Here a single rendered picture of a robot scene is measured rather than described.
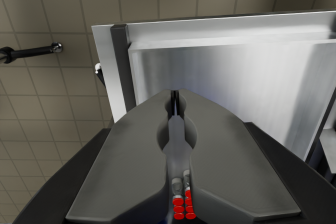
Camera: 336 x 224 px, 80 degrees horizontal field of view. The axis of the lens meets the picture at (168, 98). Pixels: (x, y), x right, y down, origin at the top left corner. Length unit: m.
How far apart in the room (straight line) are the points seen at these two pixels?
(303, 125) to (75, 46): 1.17
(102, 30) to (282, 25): 0.23
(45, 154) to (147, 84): 1.67
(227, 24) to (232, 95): 0.11
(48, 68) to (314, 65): 1.33
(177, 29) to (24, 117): 1.56
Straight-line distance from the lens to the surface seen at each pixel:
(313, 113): 0.37
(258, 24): 0.30
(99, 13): 1.21
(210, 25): 0.28
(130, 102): 0.30
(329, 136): 0.43
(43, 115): 1.65
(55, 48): 1.32
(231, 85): 0.31
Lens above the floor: 1.15
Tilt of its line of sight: 60 degrees down
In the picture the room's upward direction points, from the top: 180 degrees counter-clockwise
